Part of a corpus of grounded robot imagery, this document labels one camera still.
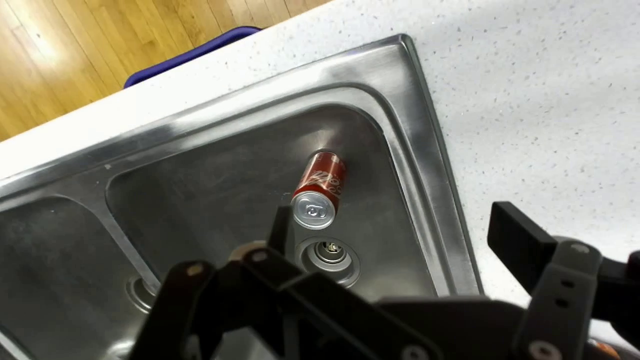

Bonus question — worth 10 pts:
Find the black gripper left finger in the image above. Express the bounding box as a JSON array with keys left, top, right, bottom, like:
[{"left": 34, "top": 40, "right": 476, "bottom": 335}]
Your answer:
[{"left": 128, "top": 205, "right": 442, "bottom": 360}]

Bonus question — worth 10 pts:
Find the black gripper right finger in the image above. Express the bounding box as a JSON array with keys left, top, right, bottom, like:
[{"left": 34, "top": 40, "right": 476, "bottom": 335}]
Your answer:
[{"left": 487, "top": 200, "right": 640, "bottom": 360}]

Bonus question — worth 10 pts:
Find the red soda can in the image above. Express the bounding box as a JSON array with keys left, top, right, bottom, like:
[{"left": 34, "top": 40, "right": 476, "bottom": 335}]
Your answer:
[{"left": 288, "top": 150, "right": 347, "bottom": 233}]

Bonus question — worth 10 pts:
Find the stainless steel double sink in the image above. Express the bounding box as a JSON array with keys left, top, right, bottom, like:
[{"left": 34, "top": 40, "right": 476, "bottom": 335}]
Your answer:
[{"left": 0, "top": 33, "right": 486, "bottom": 360}]

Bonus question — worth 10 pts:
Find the dark blue chair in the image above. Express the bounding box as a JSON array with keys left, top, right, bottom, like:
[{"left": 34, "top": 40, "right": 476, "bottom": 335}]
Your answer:
[{"left": 122, "top": 24, "right": 262, "bottom": 90}]

